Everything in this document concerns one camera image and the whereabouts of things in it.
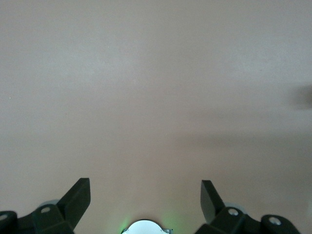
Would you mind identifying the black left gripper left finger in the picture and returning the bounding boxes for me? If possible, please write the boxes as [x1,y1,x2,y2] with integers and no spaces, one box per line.
[0,177,91,234]

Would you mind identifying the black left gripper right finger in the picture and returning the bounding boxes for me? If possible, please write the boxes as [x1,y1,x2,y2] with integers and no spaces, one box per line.
[196,179,300,234]

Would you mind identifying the brown table mat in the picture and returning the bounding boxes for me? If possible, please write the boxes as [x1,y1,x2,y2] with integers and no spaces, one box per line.
[0,0,312,234]

